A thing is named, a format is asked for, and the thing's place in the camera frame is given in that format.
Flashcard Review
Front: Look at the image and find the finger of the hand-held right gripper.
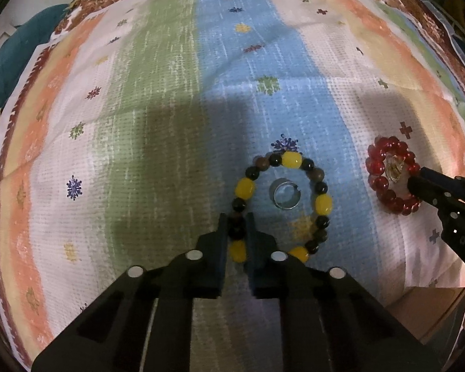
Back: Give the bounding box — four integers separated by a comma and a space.
407, 174, 460, 218
419, 166, 465, 199

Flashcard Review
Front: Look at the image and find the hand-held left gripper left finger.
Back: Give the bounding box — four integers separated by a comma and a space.
31, 213, 231, 372

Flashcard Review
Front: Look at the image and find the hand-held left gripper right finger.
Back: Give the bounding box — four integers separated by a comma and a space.
244, 211, 443, 372

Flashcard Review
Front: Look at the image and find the red bead bracelet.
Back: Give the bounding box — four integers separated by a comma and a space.
367, 135, 423, 216

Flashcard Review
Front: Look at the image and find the yellow and black bead bracelet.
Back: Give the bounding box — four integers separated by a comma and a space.
230, 152, 334, 264

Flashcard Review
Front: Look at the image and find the small gold jewelry piece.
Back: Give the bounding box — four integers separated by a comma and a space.
383, 155, 406, 183

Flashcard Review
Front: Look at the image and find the striped patterned mat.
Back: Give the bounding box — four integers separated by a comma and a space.
0, 0, 465, 362

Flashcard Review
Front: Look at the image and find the teal pillow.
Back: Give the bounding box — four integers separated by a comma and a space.
0, 4, 71, 141

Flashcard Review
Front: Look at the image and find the silver ring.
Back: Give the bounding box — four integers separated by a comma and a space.
268, 180, 303, 211

